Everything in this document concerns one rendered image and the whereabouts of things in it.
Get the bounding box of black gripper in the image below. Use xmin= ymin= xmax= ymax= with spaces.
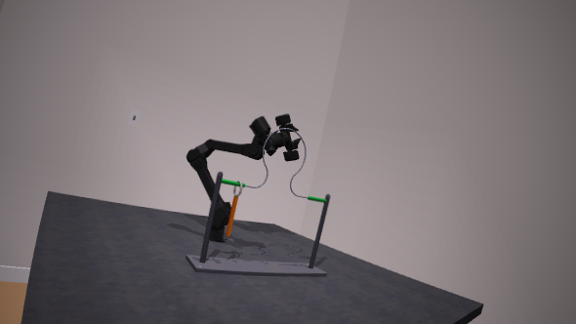
xmin=275 ymin=113 xmax=301 ymax=161

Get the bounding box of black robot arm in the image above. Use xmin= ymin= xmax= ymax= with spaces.
xmin=186 ymin=116 xmax=281 ymax=243

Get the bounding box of orange handle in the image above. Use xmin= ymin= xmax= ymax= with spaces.
xmin=226 ymin=181 xmax=243 ymax=236

